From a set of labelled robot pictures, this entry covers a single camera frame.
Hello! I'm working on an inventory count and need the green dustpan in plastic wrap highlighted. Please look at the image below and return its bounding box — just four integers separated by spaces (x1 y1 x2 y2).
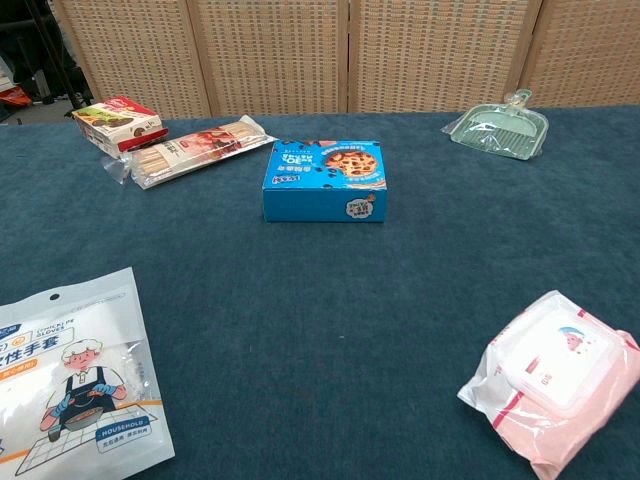
440 88 550 164

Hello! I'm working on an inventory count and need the black tripod stand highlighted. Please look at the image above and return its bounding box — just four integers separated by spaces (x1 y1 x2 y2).
23 0 97 109

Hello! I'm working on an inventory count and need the biscuit sticks plastic pack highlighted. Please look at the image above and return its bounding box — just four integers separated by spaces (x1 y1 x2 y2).
101 114 279 191

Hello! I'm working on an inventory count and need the wicker folding screen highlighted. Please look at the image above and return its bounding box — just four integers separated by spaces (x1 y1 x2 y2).
52 0 640 120

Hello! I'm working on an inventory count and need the orange bag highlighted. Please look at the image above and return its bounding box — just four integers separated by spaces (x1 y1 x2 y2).
0 85 33 109

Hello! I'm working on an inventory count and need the pink wet wipes pack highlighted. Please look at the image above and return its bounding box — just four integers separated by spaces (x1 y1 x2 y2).
456 289 640 480

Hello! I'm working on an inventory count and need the blue cookie box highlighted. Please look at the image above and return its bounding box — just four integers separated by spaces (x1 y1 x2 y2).
261 139 389 224

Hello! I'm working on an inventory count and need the disposable gloves white bag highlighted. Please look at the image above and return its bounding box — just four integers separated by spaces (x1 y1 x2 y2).
0 266 176 480

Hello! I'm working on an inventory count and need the red white chocolate snack box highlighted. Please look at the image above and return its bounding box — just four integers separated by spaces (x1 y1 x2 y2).
71 95 170 160

